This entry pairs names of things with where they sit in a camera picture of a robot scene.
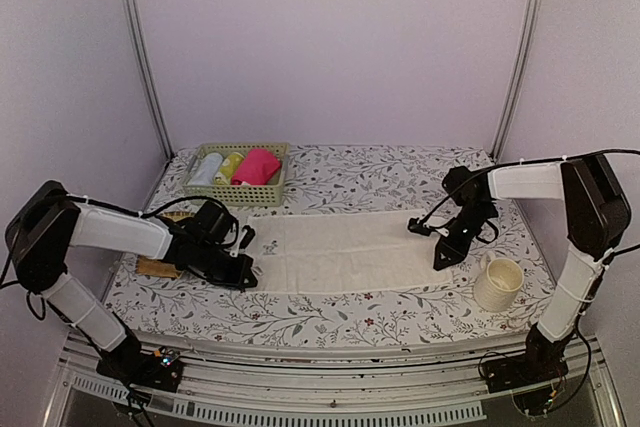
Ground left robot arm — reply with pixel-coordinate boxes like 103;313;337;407
4;180;258;381

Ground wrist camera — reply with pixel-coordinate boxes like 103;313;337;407
407;218;449;237
229;225;256;257

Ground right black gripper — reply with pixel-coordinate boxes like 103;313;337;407
435;203;496;270

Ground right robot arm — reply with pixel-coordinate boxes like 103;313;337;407
409;148;632;383

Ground aluminium front rail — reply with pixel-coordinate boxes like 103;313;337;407
43;334;626;426

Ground green patterned rolled towel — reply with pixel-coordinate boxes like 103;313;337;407
213;152;245;186

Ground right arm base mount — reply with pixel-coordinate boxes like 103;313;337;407
477;351;569;393

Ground aluminium frame post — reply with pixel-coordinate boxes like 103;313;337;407
489;0;550;158
122;0;175;160

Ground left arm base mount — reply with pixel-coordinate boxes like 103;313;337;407
96;351;184;393

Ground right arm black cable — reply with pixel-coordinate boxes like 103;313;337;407
589;147;640;258

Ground cream white towel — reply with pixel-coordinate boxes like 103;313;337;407
246;210;452;295

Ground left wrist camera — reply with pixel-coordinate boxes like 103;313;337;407
229;225;256;257

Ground woven bamboo tray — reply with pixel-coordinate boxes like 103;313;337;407
136;211;194;279

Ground right aluminium frame post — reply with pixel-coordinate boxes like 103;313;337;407
489;0;550;158

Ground left aluminium frame post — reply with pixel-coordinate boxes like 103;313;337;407
122;0;175;160

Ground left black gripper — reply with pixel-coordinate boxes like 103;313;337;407
195;241;258;290

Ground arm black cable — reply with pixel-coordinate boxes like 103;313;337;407
589;147;640;258
139;194;211;221

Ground light blue rolled towel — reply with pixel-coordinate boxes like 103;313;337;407
187;152;224;186

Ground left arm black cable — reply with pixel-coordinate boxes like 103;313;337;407
139;194;211;221

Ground green plastic basket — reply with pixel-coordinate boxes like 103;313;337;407
181;143;290;207

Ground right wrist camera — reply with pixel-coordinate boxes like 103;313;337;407
407;218;449;237

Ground cream ribbed mug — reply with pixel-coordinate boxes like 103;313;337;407
473;251;524;313

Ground pink towel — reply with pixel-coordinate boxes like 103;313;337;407
231;148;281;186

